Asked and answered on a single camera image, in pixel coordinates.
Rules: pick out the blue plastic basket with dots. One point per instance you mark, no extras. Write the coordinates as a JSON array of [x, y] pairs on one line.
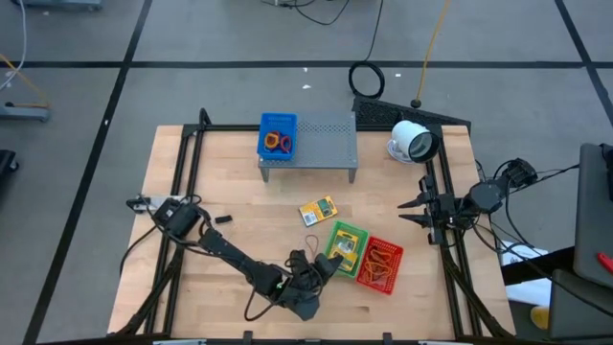
[[277, 119]]

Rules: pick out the grey perforated metal riser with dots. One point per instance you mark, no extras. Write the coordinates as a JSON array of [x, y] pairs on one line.
[[325, 144]]

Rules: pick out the black chair base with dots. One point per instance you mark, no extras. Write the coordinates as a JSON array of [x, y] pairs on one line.
[[7, 160]]

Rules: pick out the orange rubber band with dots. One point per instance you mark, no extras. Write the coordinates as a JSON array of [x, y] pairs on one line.
[[383, 256], [371, 275]]

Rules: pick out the yellow rounded item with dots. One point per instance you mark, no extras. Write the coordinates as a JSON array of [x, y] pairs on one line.
[[540, 317]]

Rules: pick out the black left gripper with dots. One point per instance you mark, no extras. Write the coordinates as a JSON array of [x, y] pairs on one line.
[[318, 270]]

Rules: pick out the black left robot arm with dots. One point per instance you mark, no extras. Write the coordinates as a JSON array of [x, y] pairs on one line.
[[230, 251]]

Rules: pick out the green plastic basket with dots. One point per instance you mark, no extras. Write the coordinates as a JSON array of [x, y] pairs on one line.
[[354, 227]]

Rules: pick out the grey desk surface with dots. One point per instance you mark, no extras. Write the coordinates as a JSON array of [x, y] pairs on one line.
[[591, 215]]

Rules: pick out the red plastic basket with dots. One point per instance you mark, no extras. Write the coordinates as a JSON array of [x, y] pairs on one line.
[[395, 254]]

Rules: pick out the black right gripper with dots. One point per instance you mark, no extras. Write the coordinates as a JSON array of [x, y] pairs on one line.
[[445, 211]]

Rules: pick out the black perforated metal riser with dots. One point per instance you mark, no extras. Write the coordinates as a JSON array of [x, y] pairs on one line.
[[383, 112]]

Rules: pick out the black rectangular block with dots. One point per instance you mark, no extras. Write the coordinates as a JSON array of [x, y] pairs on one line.
[[223, 219]]

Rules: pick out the yellow green crayon box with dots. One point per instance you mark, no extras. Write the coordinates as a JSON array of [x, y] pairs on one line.
[[346, 242], [352, 263]]

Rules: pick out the red rubber band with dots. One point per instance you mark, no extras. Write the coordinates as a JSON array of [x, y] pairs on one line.
[[312, 236]]

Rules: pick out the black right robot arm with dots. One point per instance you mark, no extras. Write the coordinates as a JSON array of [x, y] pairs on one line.
[[486, 196]]

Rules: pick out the grey desk foot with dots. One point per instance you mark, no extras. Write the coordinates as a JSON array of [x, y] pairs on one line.
[[24, 113], [57, 4]]

